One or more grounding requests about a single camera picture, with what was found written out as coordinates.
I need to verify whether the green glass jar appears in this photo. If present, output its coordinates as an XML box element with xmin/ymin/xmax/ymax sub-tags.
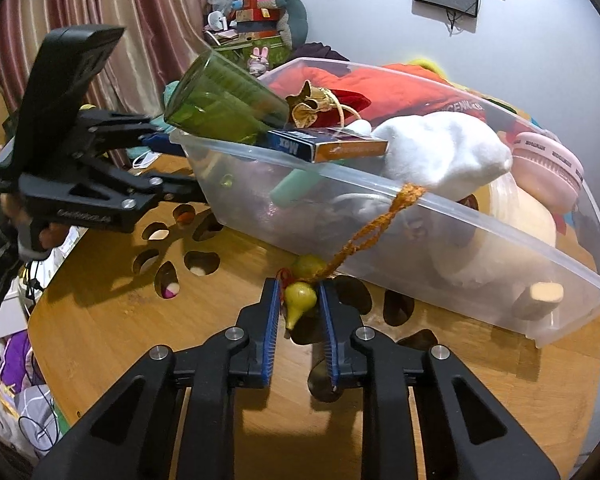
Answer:
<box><xmin>164</xmin><ymin>50</ymin><xmax>289</xmax><ymax>145</ymax></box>

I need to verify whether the blue and orange card box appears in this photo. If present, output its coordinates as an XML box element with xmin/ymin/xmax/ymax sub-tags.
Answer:
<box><xmin>265</xmin><ymin>128</ymin><xmax>388</xmax><ymax>164</ymax></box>

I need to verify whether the person's left hand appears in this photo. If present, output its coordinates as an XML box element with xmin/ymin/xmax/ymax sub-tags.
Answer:
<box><xmin>0</xmin><ymin>194</ymin><xmax>71</xmax><ymax>252</ymax></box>

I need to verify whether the pink striped curtain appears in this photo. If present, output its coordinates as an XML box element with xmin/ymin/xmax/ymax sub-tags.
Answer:
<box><xmin>0</xmin><ymin>0</ymin><xmax>208</xmax><ymax>116</ymax></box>

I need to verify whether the cream plush toy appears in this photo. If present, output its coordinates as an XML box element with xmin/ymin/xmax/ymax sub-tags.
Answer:
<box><xmin>428</xmin><ymin>174</ymin><xmax>564</xmax><ymax>322</ymax></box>

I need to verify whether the pink rabbit doll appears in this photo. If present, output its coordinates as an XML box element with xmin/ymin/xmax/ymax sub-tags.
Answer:
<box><xmin>247</xmin><ymin>47</ymin><xmax>270</xmax><ymax>77</ymax></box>

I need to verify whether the mint green tube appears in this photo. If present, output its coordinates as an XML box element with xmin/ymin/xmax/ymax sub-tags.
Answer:
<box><xmin>270</xmin><ymin>169</ymin><xmax>322</xmax><ymax>208</ymax></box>

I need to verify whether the green storage box with toys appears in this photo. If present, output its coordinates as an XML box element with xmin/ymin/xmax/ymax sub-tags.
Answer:
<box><xmin>208</xmin><ymin>36</ymin><xmax>291</xmax><ymax>70</ymax></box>

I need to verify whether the clear plastic storage bin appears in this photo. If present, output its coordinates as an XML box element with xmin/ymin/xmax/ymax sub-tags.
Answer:
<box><xmin>164</xmin><ymin>53</ymin><xmax>600</xmax><ymax>346</ymax></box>

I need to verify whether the gold fabric pouch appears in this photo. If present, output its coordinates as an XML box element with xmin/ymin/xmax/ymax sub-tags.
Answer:
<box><xmin>285</xmin><ymin>80</ymin><xmax>346</xmax><ymax>128</ymax></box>

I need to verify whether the pink round case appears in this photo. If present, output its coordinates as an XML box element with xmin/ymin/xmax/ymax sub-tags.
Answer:
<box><xmin>512</xmin><ymin>132</ymin><xmax>584</xmax><ymax>214</ymax></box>

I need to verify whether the grey plush cushion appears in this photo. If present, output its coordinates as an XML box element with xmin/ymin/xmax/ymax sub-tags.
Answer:
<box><xmin>274</xmin><ymin>0</ymin><xmax>309</xmax><ymax>51</ymax></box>

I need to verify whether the white cloth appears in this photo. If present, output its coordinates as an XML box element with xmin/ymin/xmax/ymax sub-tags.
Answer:
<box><xmin>349</xmin><ymin>112</ymin><xmax>513</xmax><ymax>202</ymax></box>

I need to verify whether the dark purple clothing heap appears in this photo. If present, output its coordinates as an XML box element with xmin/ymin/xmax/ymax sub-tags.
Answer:
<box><xmin>289</xmin><ymin>42</ymin><xmax>348</xmax><ymax>62</ymax></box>

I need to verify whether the orange puffer jacket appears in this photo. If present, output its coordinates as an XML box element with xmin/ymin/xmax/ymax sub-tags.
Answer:
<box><xmin>262</xmin><ymin>58</ymin><xmax>486</xmax><ymax>126</ymax></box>

